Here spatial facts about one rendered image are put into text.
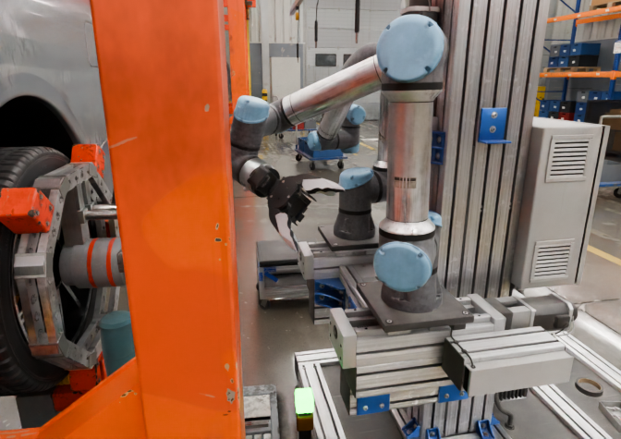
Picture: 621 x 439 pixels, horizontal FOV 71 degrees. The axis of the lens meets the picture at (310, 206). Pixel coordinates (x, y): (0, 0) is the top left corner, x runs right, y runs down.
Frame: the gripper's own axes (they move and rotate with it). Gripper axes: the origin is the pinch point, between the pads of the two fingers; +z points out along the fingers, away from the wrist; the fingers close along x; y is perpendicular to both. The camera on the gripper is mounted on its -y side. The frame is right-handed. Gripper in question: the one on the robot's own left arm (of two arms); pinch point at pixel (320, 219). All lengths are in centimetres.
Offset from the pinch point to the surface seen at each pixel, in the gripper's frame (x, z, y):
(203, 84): -3.0, -4.5, -35.1
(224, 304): 20.9, 5.0, -13.8
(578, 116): -713, -285, 1075
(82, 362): 66, -41, 14
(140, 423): 47.4, 0.7, -6.1
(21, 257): 46, -46, -15
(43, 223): 37, -47, -16
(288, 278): 29, -109, 171
